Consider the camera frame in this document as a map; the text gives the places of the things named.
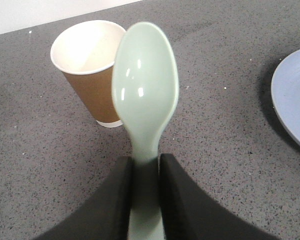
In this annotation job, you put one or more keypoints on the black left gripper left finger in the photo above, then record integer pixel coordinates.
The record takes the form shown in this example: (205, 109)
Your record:
(105, 215)

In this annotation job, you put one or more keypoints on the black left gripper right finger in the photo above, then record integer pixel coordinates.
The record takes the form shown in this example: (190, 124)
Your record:
(190, 214)

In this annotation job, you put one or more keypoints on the mint green plastic spoon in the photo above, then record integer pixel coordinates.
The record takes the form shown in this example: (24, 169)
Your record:
(145, 92)

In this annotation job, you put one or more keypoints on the brown paper cup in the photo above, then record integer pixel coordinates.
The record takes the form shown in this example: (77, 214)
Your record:
(85, 54)

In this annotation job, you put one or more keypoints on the light blue plate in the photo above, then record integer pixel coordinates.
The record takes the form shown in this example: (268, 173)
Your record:
(285, 94)

